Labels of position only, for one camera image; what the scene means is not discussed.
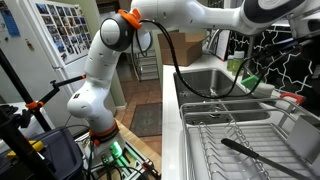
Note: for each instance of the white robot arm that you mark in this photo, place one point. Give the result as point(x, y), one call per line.
point(130, 31)

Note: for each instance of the steel kitchen faucet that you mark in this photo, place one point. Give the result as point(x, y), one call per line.
point(249, 54)

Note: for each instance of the metal dish rack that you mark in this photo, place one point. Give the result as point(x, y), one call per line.
point(206, 158)

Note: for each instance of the dark floor mat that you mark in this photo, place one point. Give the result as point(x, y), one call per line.
point(147, 120)

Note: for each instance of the stainless steel sink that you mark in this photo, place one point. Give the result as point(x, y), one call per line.
point(214, 82)

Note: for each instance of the brown cardboard box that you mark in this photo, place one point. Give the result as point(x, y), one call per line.
point(187, 46)

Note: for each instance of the short green soap bottle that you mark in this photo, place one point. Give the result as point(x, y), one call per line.
point(230, 63)

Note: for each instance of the tall green soap bottle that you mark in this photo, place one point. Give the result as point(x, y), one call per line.
point(237, 61)

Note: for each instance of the green white sponge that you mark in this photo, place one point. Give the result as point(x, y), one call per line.
point(259, 89)

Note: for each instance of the blue storage bin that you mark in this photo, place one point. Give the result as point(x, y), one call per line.
point(60, 152)

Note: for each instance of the white refrigerator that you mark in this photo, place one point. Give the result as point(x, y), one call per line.
point(66, 69)

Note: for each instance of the white utensil holder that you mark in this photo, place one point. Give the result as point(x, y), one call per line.
point(304, 138)

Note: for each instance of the sink bottom wire grid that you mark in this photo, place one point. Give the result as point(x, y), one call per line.
point(190, 102)

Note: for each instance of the metal wire shelf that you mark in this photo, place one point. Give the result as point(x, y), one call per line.
point(146, 66)

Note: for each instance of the black handled utensil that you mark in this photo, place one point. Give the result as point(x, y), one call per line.
point(250, 153)

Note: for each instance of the black camera tripod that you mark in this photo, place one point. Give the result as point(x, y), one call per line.
point(17, 129)

